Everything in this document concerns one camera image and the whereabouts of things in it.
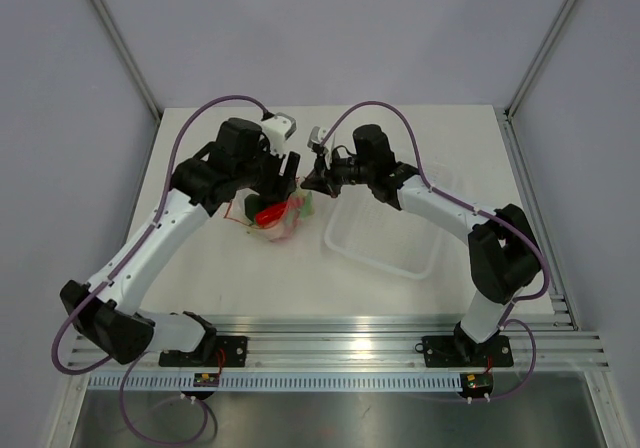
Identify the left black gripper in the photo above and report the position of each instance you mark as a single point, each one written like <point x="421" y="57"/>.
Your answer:
<point x="278" y="185"/>

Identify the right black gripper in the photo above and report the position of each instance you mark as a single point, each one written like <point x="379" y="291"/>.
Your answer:
<point x="323" y="178"/>

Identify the red dragon fruit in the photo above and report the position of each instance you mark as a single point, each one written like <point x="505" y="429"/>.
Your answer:
<point x="299" y="207"/>

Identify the green avocado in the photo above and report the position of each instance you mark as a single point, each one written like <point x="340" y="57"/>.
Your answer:
<point x="253" y="205"/>

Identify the red chili pepper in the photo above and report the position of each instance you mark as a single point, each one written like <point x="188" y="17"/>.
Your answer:
<point x="271" y="214"/>

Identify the clear zip bag orange zipper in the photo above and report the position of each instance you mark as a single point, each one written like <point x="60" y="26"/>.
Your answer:
<point x="235" y="213"/>

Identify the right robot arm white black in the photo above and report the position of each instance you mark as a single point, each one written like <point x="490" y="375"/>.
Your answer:
<point x="501" y="245"/>

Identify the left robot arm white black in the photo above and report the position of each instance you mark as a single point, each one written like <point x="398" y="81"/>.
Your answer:
<point x="107" y="308"/>

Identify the white plastic perforated basket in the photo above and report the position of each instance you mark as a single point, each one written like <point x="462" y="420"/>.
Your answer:
<point x="367" y="231"/>

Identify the left small circuit board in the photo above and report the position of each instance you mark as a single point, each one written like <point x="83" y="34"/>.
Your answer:
<point x="206" y="379"/>

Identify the small circuit board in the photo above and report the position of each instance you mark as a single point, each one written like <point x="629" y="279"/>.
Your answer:
<point x="206" y="379"/>
<point x="477" y="382"/>

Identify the right small circuit board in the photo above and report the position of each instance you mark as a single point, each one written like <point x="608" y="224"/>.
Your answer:
<point x="477" y="382"/>

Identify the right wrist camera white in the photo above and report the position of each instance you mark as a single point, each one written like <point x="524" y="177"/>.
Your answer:
<point x="317" y="143"/>

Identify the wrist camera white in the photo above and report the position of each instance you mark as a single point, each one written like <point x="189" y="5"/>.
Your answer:
<point x="278" y="129"/>
<point x="317" y="143"/>

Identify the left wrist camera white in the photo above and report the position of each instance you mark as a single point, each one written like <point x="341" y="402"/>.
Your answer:
<point x="278" y="129"/>

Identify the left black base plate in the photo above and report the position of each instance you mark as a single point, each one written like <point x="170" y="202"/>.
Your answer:
<point x="228" y="351"/>

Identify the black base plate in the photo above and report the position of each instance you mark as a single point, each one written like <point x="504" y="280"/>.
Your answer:
<point x="440" y="350"/>
<point x="228" y="351"/>

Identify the white slotted cable duct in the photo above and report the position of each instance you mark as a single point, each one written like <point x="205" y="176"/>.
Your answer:
<point x="281" y="382"/>

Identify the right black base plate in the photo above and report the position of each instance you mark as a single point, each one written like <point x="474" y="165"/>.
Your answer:
<point x="440" y="350"/>

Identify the aluminium mounting rail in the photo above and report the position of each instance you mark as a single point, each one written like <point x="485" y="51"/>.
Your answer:
<point x="387" y="343"/>

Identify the left aluminium frame post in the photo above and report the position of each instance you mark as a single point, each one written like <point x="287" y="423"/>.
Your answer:
<point x="121" y="49"/>

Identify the aluminium frame post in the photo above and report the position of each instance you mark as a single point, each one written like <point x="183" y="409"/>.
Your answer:
<point x="542" y="56"/>
<point x="121" y="49"/>

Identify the right aluminium frame post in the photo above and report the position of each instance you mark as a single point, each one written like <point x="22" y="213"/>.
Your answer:
<point x="542" y="56"/>

